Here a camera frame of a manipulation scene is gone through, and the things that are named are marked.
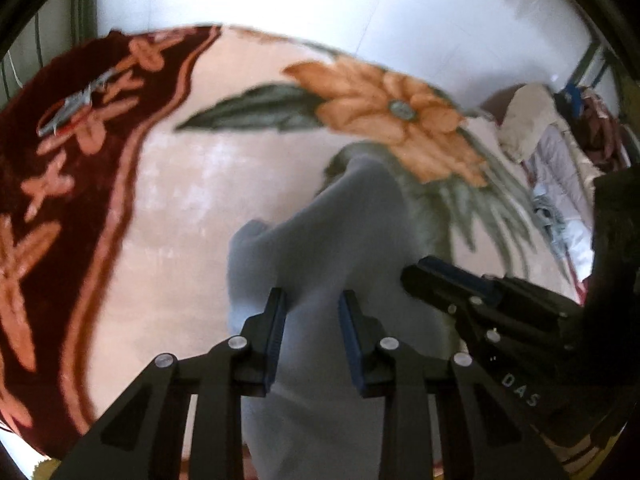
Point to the white bedding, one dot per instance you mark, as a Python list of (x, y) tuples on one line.
[(577, 245)]

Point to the blue cloth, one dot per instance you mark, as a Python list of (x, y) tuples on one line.
[(570, 96)]

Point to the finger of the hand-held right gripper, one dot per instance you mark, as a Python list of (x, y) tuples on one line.
[(460, 277), (430, 287)]

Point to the pile of clothes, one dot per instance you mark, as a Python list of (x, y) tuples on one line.
[(525, 125)]

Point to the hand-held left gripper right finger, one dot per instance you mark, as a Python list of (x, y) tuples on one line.
[(348, 342)]

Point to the yellow shaggy mat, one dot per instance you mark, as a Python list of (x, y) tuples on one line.
[(42, 470)]

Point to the floral plush blanket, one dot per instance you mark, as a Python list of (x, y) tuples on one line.
[(200, 185)]

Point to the grey pants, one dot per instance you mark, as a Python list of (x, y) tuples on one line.
[(325, 240)]

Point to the grey crumpled cloth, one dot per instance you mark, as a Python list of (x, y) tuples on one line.
[(547, 215)]

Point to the red grey scissors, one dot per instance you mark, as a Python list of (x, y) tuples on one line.
[(65, 110)]

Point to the dark red clothes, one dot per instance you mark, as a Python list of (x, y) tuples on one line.
[(602, 130)]

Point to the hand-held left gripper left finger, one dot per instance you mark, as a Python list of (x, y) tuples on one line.
[(276, 335)]

